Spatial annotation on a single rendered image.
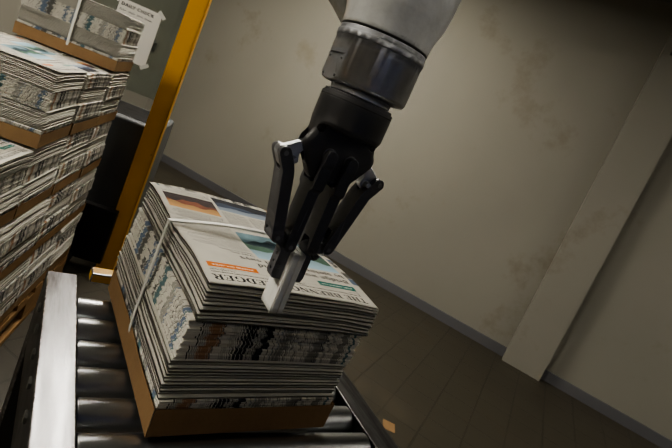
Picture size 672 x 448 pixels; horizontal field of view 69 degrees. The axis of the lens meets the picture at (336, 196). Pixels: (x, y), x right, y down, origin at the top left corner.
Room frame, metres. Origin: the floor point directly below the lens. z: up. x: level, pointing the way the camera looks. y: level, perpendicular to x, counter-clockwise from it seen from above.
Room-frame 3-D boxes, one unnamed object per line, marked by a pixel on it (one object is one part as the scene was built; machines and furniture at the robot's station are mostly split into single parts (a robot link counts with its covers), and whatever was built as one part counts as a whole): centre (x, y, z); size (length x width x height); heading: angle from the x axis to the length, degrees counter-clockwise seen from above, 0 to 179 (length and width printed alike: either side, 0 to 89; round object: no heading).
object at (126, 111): (2.78, 1.42, 0.40); 0.70 x 0.55 x 0.80; 105
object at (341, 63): (0.49, 0.02, 1.32); 0.09 x 0.09 x 0.06
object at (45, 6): (2.01, 1.22, 0.65); 0.39 x 0.30 x 1.29; 105
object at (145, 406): (0.69, 0.03, 0.83); 0.29 x 0.16 x 0.04; 126
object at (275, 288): (0.49, 0.02, 1.09); 0.03 x 0.01 x 0.07; 32
